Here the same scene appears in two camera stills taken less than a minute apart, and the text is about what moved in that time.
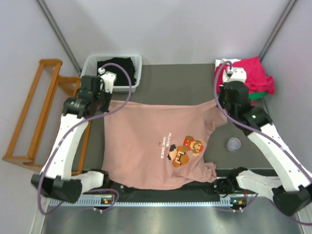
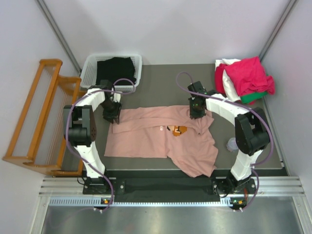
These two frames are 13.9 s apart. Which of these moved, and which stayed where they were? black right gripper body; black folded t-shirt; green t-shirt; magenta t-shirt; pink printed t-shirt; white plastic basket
Moved: black right gripper body; pink printed t-shirt
Stayed: magenta t-shirt; green t-shirt; black folded t-shirt; white plastic basket
